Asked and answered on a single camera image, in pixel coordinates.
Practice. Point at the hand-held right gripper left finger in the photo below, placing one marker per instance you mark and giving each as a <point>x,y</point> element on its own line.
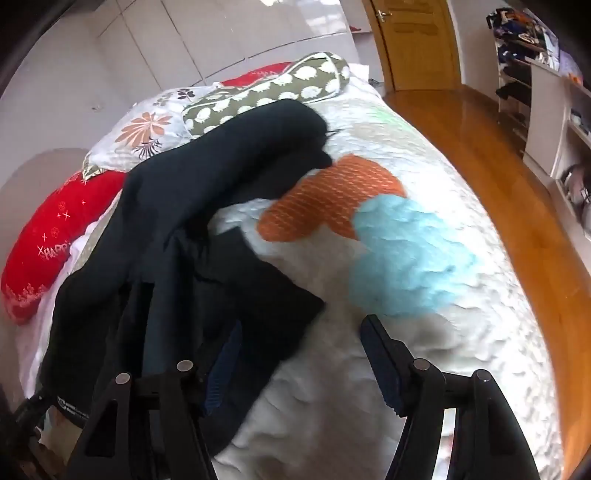
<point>222,369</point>

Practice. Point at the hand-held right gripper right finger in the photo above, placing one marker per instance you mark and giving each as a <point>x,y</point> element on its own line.
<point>382,364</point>

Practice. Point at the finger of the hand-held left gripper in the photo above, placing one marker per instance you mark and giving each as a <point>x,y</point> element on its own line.
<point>30,410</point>

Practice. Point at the black pants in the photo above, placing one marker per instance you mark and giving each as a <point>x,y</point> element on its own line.
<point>184,184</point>

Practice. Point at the white quilt with coloured hearts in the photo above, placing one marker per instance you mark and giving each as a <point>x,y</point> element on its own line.
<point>415,369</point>

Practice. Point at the red blanket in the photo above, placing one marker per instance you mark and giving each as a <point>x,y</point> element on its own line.
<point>51,240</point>

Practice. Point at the white floral pillow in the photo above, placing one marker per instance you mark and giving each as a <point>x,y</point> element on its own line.
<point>143,124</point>

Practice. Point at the green pillow with white dots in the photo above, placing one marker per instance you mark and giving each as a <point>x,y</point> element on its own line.
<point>277,87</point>

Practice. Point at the white shelf unit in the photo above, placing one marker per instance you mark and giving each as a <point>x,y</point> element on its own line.
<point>545,120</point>

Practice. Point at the plain red pillow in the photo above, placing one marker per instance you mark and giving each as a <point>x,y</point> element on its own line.
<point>249,76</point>

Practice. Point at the wooden door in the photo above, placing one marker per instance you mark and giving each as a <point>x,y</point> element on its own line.
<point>415,41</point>

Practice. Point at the white wardrobe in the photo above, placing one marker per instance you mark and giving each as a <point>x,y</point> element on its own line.
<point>161,37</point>

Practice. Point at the pile of clothes on shelf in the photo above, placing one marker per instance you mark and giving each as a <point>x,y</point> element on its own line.
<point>517,32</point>

